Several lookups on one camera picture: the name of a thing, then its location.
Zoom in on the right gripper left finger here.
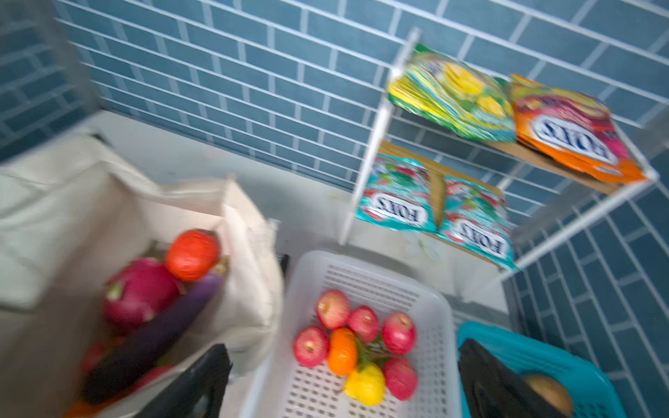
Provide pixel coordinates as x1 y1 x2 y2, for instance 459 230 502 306
135 344 233 418

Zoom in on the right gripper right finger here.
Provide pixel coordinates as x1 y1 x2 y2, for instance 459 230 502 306
458 339 563 418

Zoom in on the purple eggplant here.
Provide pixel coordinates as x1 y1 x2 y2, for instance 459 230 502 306
82 263 229 405

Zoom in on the pink dragon fruit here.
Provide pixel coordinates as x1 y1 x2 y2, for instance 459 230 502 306
103 258 185 335

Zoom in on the red tomato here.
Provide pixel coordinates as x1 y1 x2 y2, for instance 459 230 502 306
165 229 221 282

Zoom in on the beige canvas tote bag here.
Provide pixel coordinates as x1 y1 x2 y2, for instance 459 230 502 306
1 135 284 417

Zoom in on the orange Fox's candy bag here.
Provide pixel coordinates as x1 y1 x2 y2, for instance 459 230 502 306
510 74 646 184

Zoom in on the green yellow candy bag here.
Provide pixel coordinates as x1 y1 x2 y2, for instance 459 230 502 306
387 44 516 143

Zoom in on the red apple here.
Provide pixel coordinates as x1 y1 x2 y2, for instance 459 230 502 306
382 312 416 355
383 357 418 401
79 336 125 376
293 327 330 369
315 289 350 330

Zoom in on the large orange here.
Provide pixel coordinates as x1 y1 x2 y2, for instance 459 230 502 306
63 398 120 418

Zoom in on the green Fox's candy bag right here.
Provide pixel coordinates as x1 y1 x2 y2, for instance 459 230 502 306
437 176 516 271

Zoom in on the green fox's candy bag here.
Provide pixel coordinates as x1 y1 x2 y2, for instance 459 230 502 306
356 154 437 233
437 176 516 271

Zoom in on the green Fox's candy bag left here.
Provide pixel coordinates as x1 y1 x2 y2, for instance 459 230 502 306
356 154 437 233

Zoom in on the brown potato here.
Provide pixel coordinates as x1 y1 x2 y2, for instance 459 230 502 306
522 374 574 417

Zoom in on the white plastic fruit basket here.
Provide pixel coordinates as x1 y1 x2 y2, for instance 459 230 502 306
240 251 463 417

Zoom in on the teal plastic vegetable basket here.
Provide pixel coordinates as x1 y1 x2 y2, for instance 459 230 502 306
457 322 626 418

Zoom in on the yellow lemon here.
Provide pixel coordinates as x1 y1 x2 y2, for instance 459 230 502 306
343 363 386 407

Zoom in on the red apple centre low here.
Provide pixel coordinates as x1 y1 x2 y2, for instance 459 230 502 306
348 306 379 344

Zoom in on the small orange tangerine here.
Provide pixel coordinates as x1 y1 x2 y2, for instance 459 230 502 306
327 327 358 376

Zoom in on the white wire shelf rack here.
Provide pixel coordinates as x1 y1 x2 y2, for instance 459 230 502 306
336 28 660 299

